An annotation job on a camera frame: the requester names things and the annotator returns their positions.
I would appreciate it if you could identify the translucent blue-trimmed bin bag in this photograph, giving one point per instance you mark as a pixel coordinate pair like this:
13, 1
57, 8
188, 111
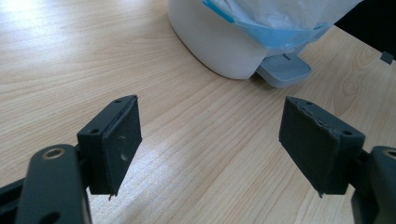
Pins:
274, 21

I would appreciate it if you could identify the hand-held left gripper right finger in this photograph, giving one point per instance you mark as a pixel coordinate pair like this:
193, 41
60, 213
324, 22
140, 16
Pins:
317, 149

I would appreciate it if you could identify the grey tape piece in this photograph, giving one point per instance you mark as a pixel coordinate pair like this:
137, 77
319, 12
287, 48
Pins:
387, 58

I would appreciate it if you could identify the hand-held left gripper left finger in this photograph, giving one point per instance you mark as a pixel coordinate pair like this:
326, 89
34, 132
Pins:
115, 146

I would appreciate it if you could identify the white pedal trash bin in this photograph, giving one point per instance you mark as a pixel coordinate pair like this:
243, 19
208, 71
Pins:
214, 40

